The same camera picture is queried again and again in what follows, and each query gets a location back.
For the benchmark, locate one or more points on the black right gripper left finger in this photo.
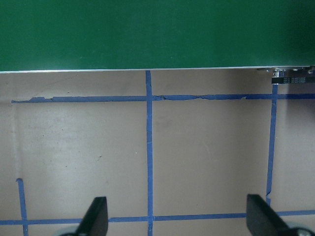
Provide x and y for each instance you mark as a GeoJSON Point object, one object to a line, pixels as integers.
{"type": "Point", "coordinates": [95, 221]}

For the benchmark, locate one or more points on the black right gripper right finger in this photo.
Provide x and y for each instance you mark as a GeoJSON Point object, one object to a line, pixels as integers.
{"type": "Point", "coordinates": [261, 220]}

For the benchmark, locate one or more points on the green conveyor belt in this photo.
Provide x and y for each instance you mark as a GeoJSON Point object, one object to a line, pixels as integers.
{"type": "Point", "coordinates": [38, 35]}

